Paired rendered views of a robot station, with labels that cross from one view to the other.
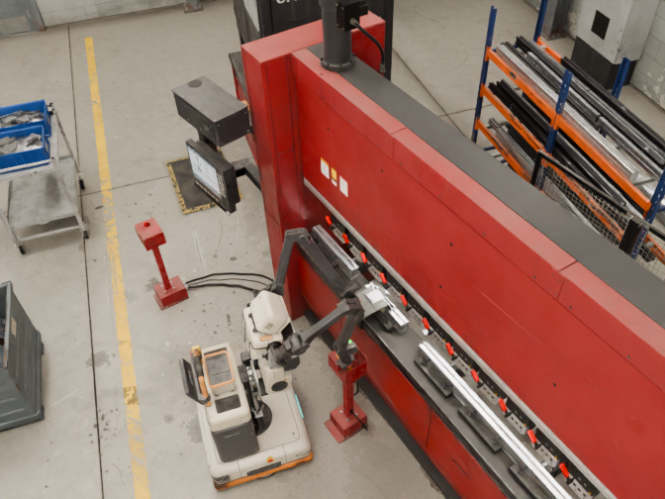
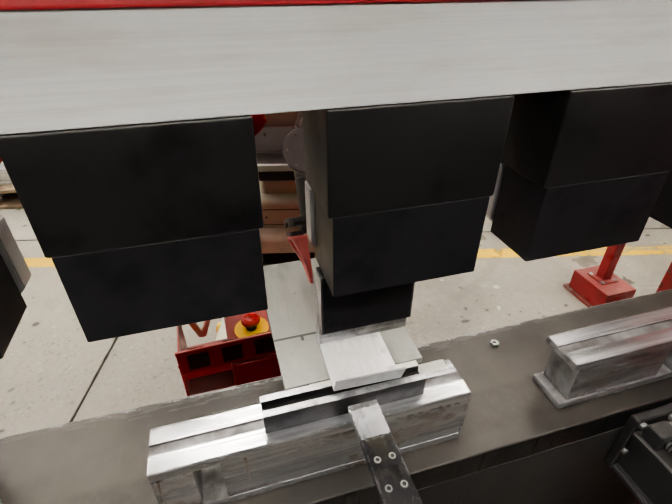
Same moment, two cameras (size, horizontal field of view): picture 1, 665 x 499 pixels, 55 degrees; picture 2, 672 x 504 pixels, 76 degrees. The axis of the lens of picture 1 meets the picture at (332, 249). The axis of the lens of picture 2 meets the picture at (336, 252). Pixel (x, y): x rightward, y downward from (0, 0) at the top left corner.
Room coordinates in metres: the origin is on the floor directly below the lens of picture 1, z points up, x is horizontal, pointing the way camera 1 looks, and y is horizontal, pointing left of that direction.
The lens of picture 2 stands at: (2.65, -0.64, 1.42)
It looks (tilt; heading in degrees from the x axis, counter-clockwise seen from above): 33 degrees down; 104
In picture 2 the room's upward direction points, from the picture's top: straight up
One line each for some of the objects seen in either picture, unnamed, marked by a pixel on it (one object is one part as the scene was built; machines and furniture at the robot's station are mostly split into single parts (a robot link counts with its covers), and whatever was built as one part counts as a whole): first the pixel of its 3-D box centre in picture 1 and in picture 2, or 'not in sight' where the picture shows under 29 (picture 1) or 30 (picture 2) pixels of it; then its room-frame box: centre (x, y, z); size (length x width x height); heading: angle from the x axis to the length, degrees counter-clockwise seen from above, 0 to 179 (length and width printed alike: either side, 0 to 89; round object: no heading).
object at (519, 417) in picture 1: (522, 412); not in sight; (1.58, -0.89, 1.26); 0.15 x 0.09 x 0.17; 30
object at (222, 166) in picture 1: (215, 173); not in sight; (3.36, 0.76, 1.42); 0.45 x 0.12 x 0.36; 39
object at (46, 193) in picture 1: (37, 179); not in sight; (4.60, 2.66, 0.47); 0.90 x 0.66 x 0.95; 16
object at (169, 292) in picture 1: (159, 262); (624, 226); (3.52, 1.38, 0.41); 0.25 x 0.20 x 0.83; 120
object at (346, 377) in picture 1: (347, 360); (231, 346); (2.28, -0.06, 0.75); 0.20 x 0.16 x 0.18; 32
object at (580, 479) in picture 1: (585, 478); not in sight; (1.24, -1.09, 1.26); 0.15 x 0.09 x 0.17; 30
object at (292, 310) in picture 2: (361, 305); (328, 308); (2.52, -0.17, 1.00); 0.26 x 0.18 x 0.01; 120
